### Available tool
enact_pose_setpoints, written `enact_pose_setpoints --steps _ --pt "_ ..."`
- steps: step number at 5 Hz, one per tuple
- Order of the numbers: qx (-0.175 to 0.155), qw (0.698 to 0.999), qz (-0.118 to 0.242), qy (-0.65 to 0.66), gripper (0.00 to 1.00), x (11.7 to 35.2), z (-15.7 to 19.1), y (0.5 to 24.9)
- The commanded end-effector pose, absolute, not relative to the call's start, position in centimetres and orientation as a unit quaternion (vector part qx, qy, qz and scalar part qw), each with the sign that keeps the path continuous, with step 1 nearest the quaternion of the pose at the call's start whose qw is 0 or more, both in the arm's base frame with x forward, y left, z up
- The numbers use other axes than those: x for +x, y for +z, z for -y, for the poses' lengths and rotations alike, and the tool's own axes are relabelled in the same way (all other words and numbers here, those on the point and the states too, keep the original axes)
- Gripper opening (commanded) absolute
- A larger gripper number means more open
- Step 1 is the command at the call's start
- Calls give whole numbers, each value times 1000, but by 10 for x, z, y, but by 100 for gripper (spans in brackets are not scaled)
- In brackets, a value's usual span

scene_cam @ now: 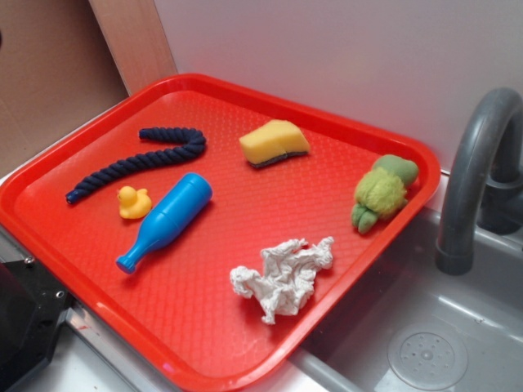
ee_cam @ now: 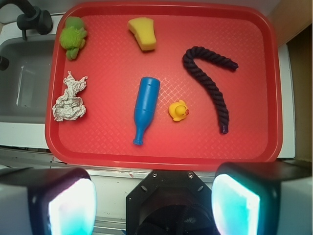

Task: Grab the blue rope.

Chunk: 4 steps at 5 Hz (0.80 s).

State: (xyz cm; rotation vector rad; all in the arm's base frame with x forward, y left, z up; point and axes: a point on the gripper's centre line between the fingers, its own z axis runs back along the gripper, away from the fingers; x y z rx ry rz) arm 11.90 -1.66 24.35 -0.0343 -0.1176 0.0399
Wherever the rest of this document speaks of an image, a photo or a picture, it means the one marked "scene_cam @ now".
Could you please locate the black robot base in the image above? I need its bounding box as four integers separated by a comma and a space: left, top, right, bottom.
1, 260, 72, 391

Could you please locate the yellow sponge with grey pad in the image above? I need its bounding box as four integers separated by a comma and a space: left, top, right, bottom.
239, 119, 311, 168

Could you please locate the red plastic tray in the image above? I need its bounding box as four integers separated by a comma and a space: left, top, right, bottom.
1, 74, 440, 391

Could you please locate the crumpled white paper towel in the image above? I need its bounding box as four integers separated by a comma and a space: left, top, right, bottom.
230, 236, 334, 325

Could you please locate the blue plastic bottle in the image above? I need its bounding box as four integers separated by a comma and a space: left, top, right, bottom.
116, 173, 212, 274

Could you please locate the green plush turtle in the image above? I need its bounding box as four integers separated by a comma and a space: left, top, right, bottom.
351, 154, 419, 234

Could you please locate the yellow rubber duck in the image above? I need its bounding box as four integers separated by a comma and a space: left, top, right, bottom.
117, 185, 152, 220

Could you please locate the grey plastic sink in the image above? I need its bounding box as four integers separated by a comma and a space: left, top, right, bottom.
291, 210, 522, 391

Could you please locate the wooden board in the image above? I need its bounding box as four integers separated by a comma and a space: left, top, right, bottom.
89, 0, 178, 95

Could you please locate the grey faucet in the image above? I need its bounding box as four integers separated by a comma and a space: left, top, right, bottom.
436, 87, 522, 275

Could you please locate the dark blue rope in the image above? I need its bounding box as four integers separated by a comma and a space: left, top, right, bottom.
65, 127, 208, 206

